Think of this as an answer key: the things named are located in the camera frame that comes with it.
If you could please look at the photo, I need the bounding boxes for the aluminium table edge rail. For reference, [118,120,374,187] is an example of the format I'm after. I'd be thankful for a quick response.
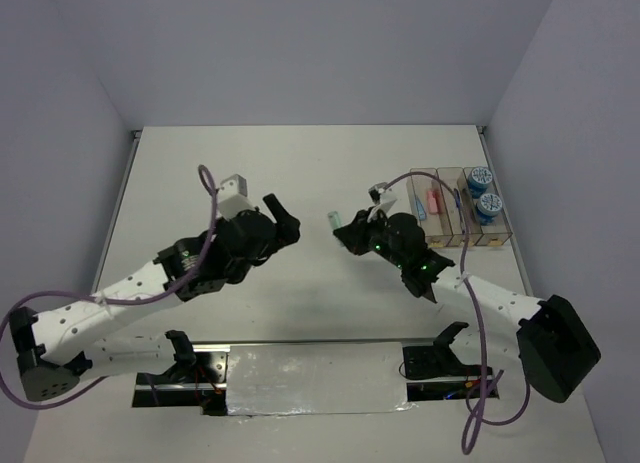
[76,128,143,296]

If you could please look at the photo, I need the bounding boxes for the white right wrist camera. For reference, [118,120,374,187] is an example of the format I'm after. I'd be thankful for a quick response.
[367,182,397,222]

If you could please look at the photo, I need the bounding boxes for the clear middle organizer bin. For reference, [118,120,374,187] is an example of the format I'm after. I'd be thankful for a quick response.
[437,167,482,247]

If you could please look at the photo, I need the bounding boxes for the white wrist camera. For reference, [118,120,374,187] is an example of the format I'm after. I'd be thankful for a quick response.
[367,182,397,222]
[217,174,254,220]

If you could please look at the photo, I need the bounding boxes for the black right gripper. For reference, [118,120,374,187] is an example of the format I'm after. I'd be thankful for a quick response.
[335,205,407,269]

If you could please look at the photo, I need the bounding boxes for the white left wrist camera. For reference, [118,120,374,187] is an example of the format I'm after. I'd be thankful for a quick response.
[217,174,254,220]

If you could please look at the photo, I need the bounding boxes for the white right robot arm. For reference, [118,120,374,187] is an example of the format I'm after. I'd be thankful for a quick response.
[333,210,601,403]

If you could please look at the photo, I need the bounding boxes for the blue slime jar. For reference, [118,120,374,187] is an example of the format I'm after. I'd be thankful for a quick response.
[467,166,493,199]
[475,192,503,226]

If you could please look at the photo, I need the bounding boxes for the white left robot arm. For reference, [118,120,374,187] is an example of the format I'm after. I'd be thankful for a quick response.
[8,194,300,409]

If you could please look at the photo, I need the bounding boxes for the pink correction tape case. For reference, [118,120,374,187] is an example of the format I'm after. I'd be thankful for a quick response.
[426,189,440,215]

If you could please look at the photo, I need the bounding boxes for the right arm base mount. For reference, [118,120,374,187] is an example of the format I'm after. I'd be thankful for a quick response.
[398,345,481,403]

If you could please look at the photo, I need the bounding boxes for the clear right organizer bin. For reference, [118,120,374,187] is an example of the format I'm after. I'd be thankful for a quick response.
[461,166,512,247]

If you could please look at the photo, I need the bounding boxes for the blue correction tape case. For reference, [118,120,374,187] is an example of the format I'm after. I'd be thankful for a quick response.
[414,196,427,222]

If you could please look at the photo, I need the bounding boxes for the blue gel pen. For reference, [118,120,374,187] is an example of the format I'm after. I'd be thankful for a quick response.
[453,188,467,235]

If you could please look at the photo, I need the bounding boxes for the clear left organizer bin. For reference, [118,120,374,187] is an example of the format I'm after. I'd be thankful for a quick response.
[406,175,452,248]

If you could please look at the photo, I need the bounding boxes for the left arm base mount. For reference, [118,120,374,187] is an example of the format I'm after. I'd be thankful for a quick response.
[131,343,230,417]

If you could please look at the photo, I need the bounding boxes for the clear organizer bin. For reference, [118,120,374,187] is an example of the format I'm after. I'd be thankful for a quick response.
[406,175,452,248]
[461,166,512,247]
[437,167,482,247]

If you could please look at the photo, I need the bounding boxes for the green correction tape case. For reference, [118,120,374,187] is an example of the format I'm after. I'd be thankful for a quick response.
[327,211,343,231]

